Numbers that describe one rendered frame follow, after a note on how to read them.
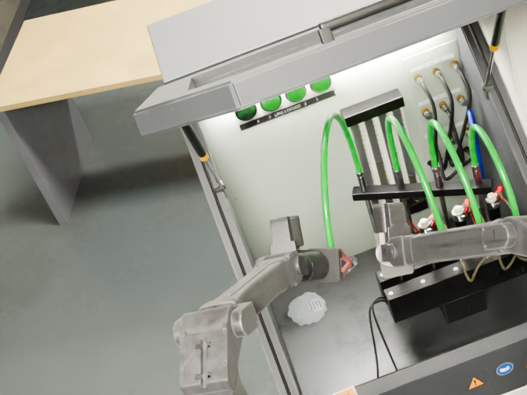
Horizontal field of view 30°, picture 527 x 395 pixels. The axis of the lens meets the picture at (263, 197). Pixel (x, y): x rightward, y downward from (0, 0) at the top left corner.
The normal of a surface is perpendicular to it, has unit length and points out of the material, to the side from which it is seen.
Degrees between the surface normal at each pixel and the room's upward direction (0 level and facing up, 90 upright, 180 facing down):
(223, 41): 0
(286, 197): 90
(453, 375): 90
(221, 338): 20
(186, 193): 0
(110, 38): 0
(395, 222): 52
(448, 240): 62
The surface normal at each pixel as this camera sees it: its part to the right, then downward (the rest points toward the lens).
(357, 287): -0.27, -0.72
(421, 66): 0.23, 0.59
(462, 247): -0.92, 0.11
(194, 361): -0.37, -0.44
